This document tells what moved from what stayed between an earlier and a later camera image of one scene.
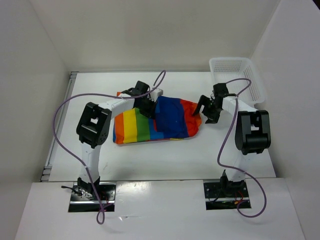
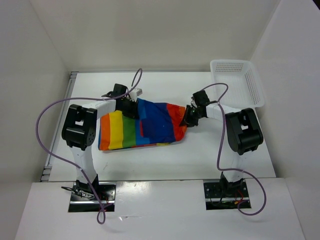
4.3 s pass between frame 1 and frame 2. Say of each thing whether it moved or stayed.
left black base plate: stayed
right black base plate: stayed
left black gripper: moved
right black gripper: moved
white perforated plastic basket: stayed
